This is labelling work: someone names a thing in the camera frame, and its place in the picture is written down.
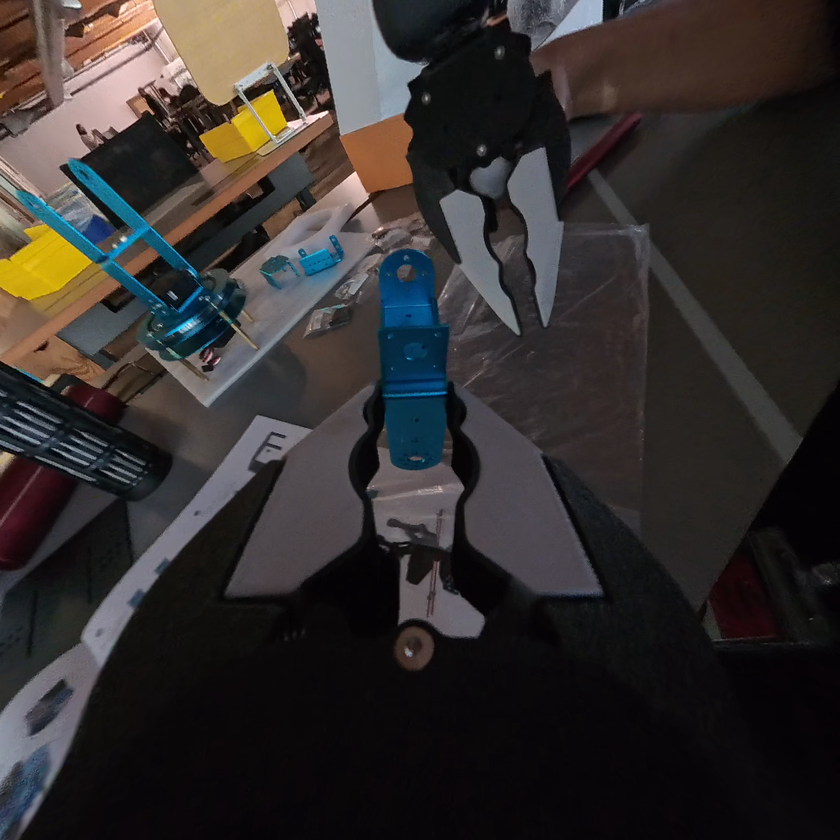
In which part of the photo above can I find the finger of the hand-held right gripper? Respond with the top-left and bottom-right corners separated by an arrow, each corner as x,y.
438,189 -> 524,337
507,146 -> 567,329

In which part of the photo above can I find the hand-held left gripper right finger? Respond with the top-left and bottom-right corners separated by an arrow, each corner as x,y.
448,386 -> 605,618

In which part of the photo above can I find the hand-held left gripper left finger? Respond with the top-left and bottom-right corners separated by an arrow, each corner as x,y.
223,386 -> 401,636

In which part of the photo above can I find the long blue U bracket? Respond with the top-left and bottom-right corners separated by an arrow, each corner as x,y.
377,249 -> 454,395

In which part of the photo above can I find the short blue U bracket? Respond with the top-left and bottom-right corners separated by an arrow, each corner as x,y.
382,387 -> 450,473

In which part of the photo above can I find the person's right hand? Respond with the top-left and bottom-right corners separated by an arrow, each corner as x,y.
528,29 -> 624,120

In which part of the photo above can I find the assembly instruction booklet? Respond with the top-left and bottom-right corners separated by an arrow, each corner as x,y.
0,413 -> 487,815

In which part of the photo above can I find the white pillar with orange base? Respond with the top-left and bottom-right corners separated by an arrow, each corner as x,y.
315,0 -> 427,194

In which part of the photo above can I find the clear plastic bag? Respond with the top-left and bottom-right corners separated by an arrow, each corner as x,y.
367,223 -> 651,641

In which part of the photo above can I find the group of small parts bags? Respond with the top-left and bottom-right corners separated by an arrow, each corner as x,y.
305,220 -> 434,339

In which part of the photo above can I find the white foam board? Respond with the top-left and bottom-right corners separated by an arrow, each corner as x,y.
164,203 -> 375,408

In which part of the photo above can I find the yellow storage bin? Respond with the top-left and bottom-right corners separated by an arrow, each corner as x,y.
239,92 -> 286,148
0,223 -> 109,303
200,108 -> 257,165

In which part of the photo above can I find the red and grey object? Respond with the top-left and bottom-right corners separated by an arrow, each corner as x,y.
712,532 -> 828,644

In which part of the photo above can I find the grey flat box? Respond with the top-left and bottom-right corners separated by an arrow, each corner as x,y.
0,518 -> 135,664

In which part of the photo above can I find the black slotted cylinder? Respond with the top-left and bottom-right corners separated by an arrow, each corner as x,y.
0,364 -> 173,501

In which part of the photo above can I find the wooden workbench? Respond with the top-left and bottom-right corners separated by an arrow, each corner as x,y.
0,112 -> 336,368

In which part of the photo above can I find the pale yellow panel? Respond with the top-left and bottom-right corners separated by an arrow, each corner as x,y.
154,0 -> 291,106

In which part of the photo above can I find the red cylinder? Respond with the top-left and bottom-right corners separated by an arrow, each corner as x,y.
0,384 -> 126,571

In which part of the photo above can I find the person's dark clothing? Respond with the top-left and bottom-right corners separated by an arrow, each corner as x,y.
715,387 -> 840,840

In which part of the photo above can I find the black box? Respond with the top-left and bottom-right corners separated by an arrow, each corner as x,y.
62,115 -> 198,212

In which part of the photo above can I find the blue storage bin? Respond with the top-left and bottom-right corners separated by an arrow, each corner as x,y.
39,215 -> 111,245

